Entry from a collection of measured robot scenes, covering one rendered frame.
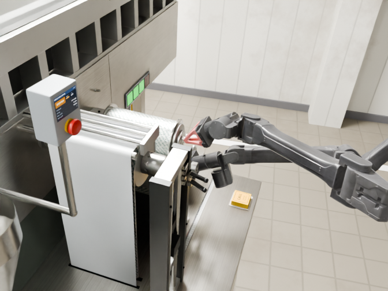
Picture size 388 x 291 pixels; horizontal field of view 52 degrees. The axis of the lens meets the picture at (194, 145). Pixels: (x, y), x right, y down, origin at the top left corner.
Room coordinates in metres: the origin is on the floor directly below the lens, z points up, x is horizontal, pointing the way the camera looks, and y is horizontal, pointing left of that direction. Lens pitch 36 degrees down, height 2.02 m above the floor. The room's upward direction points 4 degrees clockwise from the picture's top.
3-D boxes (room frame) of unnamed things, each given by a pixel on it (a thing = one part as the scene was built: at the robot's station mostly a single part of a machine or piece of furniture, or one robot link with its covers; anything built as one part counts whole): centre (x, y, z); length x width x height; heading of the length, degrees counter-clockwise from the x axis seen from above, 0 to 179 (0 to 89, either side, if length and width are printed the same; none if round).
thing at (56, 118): (0.58, 0.24, 1.66); 0.07 x 0.07 x 0.10; 69
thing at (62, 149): (0.58, 0.24, 1.51); 0.02 x 0.02 x 0.20
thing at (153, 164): (0.85, 0.10, 1.33); 0.06 x 0.06 x 0.06; 74
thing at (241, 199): (1.19, -0.21, 0.91); 0.07 x 0.07 x 0.02; 74
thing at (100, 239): (0.82, 0.30, 1.17); 0.34 x 0.05 x 0.54; 74
